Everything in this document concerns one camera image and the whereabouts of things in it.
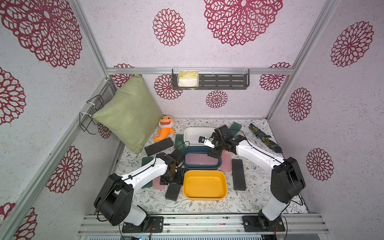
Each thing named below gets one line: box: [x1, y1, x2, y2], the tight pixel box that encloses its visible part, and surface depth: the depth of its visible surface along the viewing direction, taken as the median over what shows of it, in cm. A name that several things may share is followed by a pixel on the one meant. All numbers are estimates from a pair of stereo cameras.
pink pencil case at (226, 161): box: [220, 149, 232, 173], surface depth 96 cm
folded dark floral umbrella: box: [249, 123, 283, 153], surface depth 108 cm
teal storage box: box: [183, 146, 223, 170], surface depth 96 cm
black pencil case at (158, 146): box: [144, 137, 174, 157], surface depth 107 cm
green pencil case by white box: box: [174, 134, 185, 153], surface depth 107 cm
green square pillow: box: [92, 74, 164, 155], surface depth 90 cm
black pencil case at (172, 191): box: [165, 183, 182, 202], surface depth 84 cm
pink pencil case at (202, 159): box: [185, 153, 219, 166], surface depth 97 cm
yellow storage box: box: [182, 170, 228, 201], surface depth 87 cm
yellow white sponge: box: [177, 70, 199, 88], surface depth 92 cm
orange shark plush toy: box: [154, 115, 175, 143], surface depth 111 cm
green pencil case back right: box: [229, 121, 242, 137], surface depth 117 cm
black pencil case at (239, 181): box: [232, 159, 247, 191], surface depth 91 cm
